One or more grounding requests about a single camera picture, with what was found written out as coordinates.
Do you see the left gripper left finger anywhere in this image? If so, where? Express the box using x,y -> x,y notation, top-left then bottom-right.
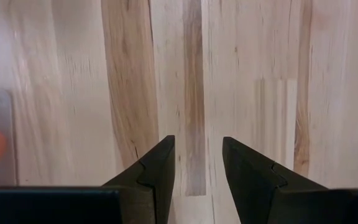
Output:
101,134 -> 176,224

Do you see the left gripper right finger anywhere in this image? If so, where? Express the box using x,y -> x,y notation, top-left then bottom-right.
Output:
222,136 -> 358,224

